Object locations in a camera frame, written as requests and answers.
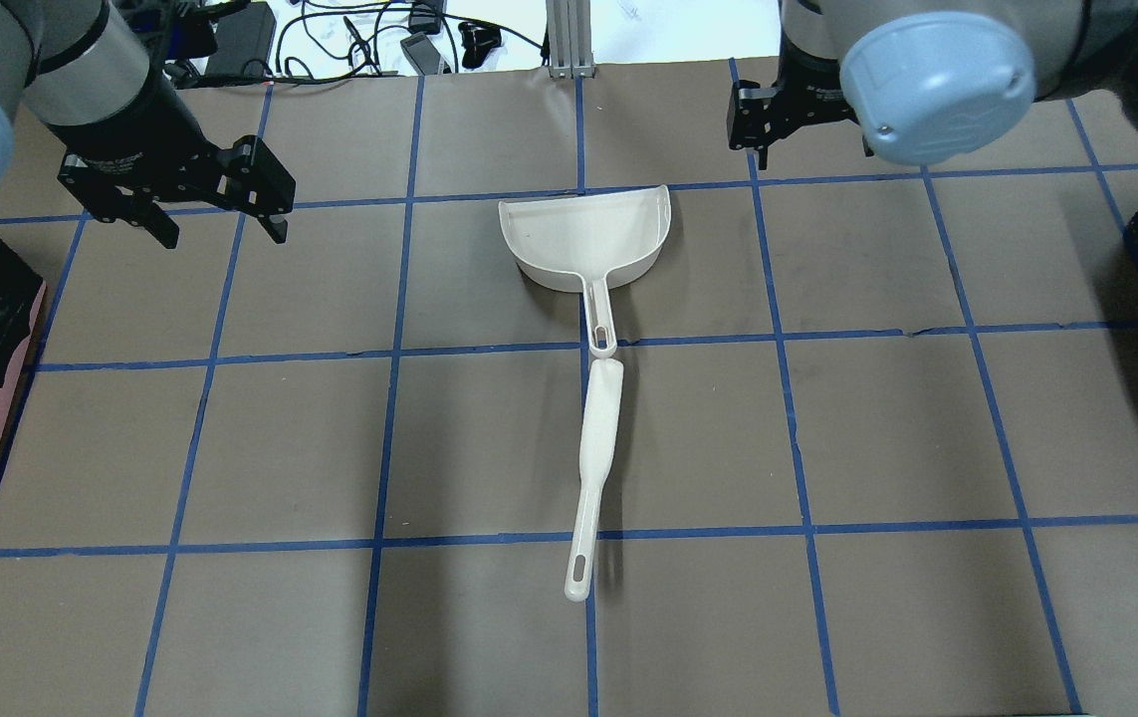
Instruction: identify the white plastic dustpan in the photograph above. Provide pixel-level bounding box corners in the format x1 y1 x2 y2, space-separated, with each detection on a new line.
498 186 673 359

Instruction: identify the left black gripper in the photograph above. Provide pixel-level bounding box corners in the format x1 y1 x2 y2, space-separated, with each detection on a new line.
58 76 297 250

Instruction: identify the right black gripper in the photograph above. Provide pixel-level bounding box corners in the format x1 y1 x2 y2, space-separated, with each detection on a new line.
727 46 858 168

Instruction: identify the white hand brush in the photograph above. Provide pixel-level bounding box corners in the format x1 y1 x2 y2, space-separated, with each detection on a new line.
564 359 624 602

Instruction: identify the black power adapter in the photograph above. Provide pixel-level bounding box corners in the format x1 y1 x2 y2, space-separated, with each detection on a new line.
204 1 277 79

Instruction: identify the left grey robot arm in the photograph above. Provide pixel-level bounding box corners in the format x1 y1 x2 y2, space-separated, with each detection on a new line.
0 1 296 249

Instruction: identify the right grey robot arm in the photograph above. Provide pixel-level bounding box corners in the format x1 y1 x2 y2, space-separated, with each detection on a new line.
727 1 1138 166

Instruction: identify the aluminium frame post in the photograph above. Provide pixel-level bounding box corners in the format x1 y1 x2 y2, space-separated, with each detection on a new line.
545 0 596 79

